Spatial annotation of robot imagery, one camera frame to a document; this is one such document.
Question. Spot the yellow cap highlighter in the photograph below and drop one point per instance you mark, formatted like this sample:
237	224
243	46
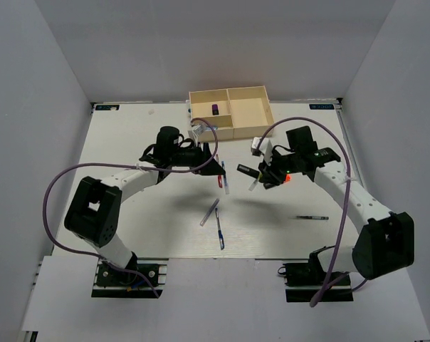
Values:
255	174

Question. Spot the wooden compartment box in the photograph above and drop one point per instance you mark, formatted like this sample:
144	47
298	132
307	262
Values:
243	112

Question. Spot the purple clear pen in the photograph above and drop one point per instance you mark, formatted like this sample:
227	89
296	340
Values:
209	212

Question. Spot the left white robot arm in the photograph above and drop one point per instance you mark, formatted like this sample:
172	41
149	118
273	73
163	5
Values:
94	212

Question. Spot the blue clear pen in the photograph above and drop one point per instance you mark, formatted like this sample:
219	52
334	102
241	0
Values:
225	181

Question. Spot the black clear pen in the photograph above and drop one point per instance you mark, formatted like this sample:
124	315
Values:
312	217

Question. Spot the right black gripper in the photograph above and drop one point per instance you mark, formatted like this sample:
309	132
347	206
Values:
269	173

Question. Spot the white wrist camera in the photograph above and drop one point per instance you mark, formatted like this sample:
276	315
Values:
262	148
196	131

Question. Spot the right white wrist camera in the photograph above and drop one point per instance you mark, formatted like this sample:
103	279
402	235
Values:
262	148

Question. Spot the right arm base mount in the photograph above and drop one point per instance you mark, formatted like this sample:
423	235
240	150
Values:
301	285

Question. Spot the blue grip pen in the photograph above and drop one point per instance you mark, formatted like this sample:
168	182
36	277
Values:
220	234

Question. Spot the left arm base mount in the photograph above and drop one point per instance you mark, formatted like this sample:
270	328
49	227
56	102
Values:
111	284

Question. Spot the table logo sticker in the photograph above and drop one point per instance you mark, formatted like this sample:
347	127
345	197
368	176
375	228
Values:
321	106
107	107

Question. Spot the purple cap highlighter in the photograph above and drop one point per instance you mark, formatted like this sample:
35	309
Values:
215	109

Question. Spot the green clear pen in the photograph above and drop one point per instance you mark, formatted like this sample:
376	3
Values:
253	185

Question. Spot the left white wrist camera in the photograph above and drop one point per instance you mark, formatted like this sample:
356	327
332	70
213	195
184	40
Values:
196	131

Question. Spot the left table logo sticker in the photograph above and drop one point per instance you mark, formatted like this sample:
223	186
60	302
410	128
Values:
107	107

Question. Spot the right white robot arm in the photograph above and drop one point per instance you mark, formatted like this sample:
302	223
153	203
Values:
386	239

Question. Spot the right table logo sticker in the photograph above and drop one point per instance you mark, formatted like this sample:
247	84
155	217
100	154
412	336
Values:
321	106

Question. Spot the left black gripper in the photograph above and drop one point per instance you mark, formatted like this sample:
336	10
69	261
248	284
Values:
201	157

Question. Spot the red pen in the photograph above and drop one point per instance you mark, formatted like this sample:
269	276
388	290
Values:
219	179

